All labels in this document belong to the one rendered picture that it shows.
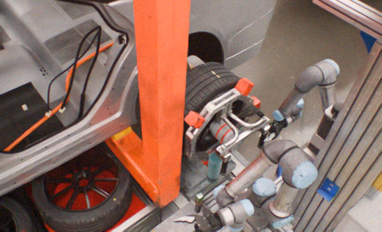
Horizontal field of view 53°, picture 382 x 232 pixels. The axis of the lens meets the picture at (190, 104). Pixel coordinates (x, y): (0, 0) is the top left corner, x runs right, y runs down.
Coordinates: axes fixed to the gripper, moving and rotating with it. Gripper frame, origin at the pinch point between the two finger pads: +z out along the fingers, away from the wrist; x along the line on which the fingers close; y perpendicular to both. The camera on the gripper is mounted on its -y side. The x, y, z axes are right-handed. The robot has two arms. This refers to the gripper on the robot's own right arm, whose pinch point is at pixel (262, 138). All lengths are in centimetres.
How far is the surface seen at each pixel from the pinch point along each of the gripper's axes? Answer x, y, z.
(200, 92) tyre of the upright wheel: -33, 33, 28
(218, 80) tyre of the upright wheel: -33, 35, 14
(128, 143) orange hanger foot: -59, -15, 66
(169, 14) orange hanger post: -14, 115, 67
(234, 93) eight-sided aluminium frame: -23.1, 29.0, 8.9
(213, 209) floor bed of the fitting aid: -7, -76, 26
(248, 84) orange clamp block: -20.7, 32.7, -0.4
